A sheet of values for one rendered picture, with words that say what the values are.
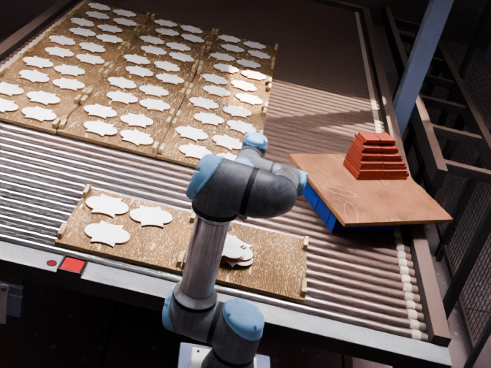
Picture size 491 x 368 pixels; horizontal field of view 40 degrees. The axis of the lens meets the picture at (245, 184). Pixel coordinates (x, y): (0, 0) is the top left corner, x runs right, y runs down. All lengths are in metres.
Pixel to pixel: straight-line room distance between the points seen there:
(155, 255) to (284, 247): 0.48
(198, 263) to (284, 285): 0.62
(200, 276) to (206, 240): 0.11
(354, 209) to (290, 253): 0.33
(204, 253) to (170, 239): 0.67
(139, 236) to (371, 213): 0.87
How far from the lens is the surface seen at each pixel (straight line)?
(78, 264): 2.16
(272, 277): 2.26
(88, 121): 2.96
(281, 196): 1.55
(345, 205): 2.57
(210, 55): 3.97
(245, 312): 1.79
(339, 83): 4.13
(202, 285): 1.72
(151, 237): 2.31
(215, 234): 1.62
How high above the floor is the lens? 2.28
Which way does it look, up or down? 29 degrees down
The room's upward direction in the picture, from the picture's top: 14 degrees clockwise
